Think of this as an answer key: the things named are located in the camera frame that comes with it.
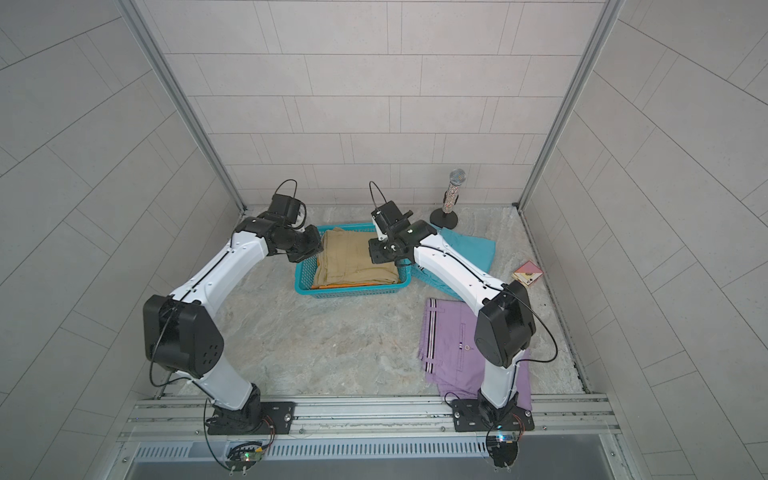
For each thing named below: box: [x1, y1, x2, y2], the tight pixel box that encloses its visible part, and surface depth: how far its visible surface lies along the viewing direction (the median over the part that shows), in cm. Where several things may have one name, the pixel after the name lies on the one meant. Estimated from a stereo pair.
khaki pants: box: [314, 228, 400, 286], surface depth 91 cm
